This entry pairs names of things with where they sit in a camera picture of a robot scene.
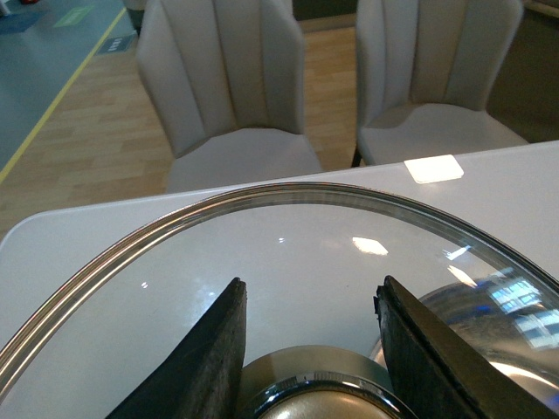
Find white electric cooking pot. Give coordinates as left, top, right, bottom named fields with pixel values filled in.
left=369, top=273, right=559, bottom=419

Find glass pot lid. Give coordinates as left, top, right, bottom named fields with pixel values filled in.
left=1, top=182, right=558, bottom=418

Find beige upholstered chair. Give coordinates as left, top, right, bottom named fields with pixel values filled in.
left=137, top=1, right=321, bottom=193
left=352, top=1, right=524, bottom=166

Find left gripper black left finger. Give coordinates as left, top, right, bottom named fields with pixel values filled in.
left=108, top=278, right=246, bottom=418

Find right beige upholstered chair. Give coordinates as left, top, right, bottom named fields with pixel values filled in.
left=352, top=1, right=524, bottom=166

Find left beige upholstered chair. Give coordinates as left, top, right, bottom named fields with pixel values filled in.
left=137, top=1, right=321, bottom=193

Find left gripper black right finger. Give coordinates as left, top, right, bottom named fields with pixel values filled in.
left=374, top=275, right=556, bottom=418

